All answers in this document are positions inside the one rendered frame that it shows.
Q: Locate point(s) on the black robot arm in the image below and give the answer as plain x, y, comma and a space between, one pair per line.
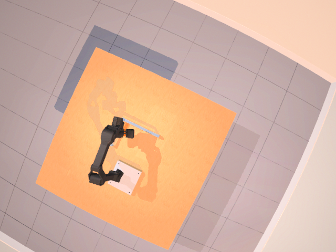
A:
108, 136

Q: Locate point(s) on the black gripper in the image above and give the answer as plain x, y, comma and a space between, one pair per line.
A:
128, 132

